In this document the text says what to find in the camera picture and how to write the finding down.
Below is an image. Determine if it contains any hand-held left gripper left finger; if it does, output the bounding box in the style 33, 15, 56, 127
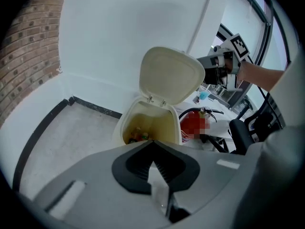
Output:
32, 139, 169, 229

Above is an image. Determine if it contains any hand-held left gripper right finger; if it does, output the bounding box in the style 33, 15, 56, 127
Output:
152, 139, 265, 216

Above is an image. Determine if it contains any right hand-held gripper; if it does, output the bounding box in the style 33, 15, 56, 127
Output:
196, 33, 251, 92

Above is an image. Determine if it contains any white pedal trash bin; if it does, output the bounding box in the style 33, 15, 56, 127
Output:
116, 46, 206, 147

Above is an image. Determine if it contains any brown bottle with white cap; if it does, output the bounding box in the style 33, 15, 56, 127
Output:
130, 126, 143, 144

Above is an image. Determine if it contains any person's right forearm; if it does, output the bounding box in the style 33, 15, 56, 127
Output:
237, 61, 286, 92

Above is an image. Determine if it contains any person's right hand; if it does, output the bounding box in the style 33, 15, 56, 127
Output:
225, 57, 236, 75

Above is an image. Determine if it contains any black office chair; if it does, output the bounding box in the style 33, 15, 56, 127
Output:
213, 96, 285, 155

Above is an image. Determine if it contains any red fire extinguisher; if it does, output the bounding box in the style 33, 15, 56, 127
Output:
178, 106, 224, 144

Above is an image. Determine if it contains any black baseboard strip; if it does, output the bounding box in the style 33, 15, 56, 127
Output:
11, 95, 123, 193

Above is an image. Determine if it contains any black window frame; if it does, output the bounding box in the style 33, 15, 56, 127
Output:
215, 0, 293, 109

